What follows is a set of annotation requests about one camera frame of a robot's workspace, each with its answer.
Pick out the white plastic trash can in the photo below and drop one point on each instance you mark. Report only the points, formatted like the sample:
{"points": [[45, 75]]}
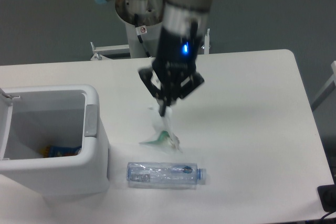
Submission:
{"points": [[61, 115]]}

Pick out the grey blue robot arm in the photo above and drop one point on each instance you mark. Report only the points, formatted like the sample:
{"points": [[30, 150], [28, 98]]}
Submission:
{"points": [[178, 17]]}

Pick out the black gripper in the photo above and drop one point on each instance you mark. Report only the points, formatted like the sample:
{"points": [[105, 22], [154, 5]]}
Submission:
{"points": [[175, 67]]}

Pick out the white frame at right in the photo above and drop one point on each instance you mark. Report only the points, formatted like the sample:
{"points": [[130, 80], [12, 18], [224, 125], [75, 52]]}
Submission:
{"points": [[325, 90]]}

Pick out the black device at edge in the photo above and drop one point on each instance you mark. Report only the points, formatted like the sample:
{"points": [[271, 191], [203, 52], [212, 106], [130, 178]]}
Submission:
{"points": [[327, 197]]}

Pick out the blue snack package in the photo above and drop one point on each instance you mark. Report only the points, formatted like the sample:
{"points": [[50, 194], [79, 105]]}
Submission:
{"points": [[58, 151]]}

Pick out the clear plastic water bottle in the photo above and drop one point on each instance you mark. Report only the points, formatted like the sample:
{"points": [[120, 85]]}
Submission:
{"points": [[156, 175]]}

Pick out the white metal base frame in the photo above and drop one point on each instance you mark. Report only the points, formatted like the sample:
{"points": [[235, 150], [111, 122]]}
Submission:
{"points": [[123, 51]]}

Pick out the white paper wrapper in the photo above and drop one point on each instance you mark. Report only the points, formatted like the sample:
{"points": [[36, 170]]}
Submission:
{"points": [[163, 139]]}

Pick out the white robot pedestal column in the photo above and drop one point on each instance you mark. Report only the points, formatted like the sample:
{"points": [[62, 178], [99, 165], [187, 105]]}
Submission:
{"points": [[143, 22]]}

